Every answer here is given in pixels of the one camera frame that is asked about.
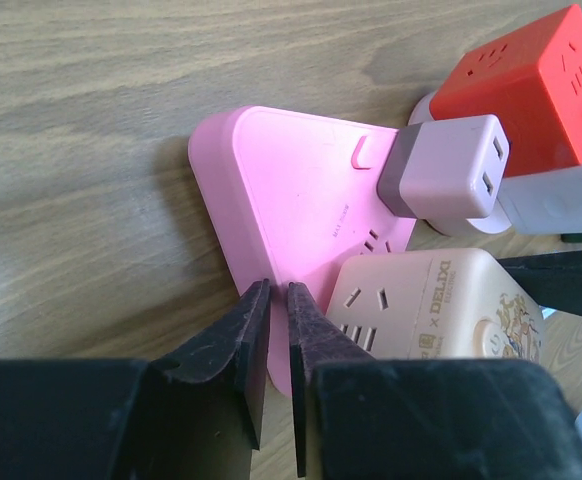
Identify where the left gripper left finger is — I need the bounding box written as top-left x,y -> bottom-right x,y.
0,280 -> 271,479

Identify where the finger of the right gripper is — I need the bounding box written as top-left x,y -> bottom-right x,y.
499,250 -> 582,316

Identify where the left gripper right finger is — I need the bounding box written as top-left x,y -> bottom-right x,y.
287,283 -> 582,479

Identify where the beige cube socket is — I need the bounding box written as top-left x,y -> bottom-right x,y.
326,248 -> 545,362

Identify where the pink triangular socket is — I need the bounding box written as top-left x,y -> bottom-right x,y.
188,106 -> 415,394

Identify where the white charger adapter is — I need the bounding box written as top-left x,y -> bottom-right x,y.
498,165 -> 582,235

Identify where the small pink charger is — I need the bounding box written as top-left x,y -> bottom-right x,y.
377,114 -> 510,220

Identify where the red cube socket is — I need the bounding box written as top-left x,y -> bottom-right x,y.
430,4 -> 582,177

